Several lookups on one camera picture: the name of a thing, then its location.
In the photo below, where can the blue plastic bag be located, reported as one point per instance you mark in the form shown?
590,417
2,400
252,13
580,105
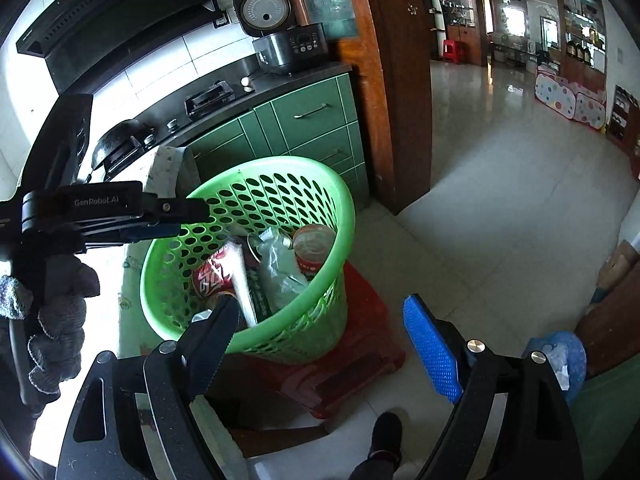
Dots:
570,350

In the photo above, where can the tall glass display shelf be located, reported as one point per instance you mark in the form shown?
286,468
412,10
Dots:
457,10

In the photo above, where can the wooden frosted glass door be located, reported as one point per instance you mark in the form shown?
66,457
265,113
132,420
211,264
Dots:
370,85

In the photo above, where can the dark grey rice cooker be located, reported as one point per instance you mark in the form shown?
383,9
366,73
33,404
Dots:
290,47

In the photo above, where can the white and green box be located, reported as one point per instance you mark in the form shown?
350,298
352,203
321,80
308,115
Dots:
247,290

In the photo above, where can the black gas stove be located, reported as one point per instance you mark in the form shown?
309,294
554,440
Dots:
207,97

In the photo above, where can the cardboard box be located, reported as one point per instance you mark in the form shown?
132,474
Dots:
617,265

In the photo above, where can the black wok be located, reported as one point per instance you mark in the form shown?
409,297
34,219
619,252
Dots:
117,140

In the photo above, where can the dotted fabric playpen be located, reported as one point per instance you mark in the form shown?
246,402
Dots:
555,92

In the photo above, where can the person's left hand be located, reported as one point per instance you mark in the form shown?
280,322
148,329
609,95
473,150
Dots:
60,320

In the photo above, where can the person's black shoe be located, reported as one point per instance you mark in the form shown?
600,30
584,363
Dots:
385,432

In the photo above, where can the small red plastic stool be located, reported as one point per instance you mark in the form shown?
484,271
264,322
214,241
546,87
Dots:
452,50

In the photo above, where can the green kitchen cabinet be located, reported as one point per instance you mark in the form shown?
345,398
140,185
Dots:
310,110

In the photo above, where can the black range hood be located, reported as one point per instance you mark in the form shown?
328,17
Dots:
125,15

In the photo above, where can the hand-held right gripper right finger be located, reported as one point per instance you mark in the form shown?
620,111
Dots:
432,350

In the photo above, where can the green perforated plastic basket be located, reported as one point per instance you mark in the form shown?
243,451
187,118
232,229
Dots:
310,320

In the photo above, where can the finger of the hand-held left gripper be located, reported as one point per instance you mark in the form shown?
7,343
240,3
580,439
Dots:
175,210

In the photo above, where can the person's left forearm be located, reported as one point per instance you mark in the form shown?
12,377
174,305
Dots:
15,400

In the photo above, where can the low wooden shelf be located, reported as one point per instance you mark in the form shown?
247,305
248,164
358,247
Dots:
622,125

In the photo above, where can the red soda can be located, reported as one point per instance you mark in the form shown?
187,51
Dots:
212,280

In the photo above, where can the wooden display cabinet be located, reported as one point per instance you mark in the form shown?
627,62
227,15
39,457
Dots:
575,67

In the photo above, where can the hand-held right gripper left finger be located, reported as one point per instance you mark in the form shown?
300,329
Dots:
212,350

